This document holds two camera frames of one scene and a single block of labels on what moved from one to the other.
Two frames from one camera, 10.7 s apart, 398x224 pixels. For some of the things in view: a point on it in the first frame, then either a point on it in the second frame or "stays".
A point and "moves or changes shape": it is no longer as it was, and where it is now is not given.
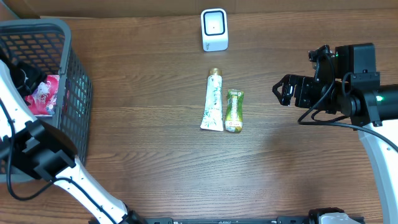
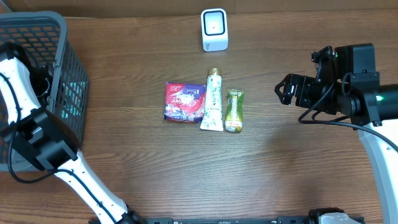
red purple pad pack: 43,98 moves or changes shape
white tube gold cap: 212,118 stays
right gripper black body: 310,93 stays
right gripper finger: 286,80 stays
